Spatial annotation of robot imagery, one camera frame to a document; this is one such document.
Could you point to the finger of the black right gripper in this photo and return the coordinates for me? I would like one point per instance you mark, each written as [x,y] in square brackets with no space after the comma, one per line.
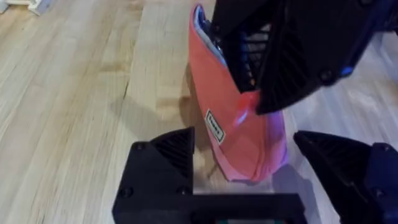
[304,53]
[239,46]

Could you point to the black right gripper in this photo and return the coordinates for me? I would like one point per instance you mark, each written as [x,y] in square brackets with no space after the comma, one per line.
[392,14]

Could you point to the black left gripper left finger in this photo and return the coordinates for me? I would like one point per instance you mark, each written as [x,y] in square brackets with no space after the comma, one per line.
[155,174]

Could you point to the white block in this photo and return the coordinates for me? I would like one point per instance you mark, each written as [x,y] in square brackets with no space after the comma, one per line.
[2,4]
[40,5]

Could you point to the pink soft zip bag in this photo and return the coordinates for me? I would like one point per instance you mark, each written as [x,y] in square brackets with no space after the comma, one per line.
[236,137]

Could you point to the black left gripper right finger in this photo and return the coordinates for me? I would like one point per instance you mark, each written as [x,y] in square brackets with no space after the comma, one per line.
[348,174]

